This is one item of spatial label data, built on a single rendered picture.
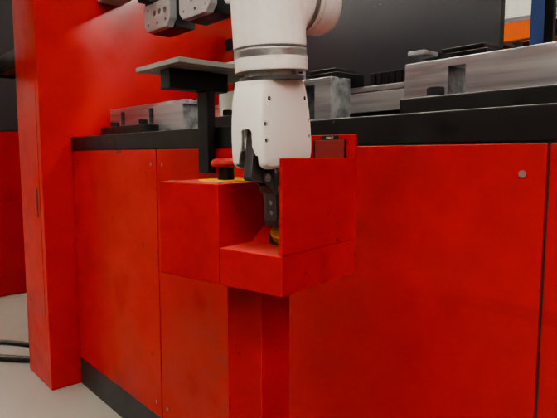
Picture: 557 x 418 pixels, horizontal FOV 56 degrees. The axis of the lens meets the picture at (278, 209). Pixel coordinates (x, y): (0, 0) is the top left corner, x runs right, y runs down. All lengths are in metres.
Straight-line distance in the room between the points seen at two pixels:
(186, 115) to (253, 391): 0.97
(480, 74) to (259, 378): 0.56
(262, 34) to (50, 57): 1.42
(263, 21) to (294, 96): 0.09
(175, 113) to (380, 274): 0.89
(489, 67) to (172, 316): 0.94
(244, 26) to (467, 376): 0.55
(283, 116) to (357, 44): 1.17
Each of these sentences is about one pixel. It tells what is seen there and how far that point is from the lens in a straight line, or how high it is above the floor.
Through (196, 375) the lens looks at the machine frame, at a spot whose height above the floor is 0.28.
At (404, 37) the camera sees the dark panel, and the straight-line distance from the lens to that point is 1.65.
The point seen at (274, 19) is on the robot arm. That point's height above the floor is 0.96.
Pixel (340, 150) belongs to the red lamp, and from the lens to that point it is 0.69.
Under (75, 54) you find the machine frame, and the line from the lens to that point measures 1.99.
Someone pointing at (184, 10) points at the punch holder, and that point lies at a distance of 1.52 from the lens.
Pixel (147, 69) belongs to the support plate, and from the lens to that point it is 1.16.
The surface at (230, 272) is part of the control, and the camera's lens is 0.62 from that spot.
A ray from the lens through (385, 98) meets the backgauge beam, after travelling 1.32.
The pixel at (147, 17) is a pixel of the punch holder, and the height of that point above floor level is 1.22.
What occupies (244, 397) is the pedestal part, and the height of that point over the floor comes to 0.50.
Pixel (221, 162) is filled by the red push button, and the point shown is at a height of 0.80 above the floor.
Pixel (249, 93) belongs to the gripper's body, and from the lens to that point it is 0.59.
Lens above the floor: 0.81
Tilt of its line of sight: 6 degrees down
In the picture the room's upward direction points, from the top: straight up
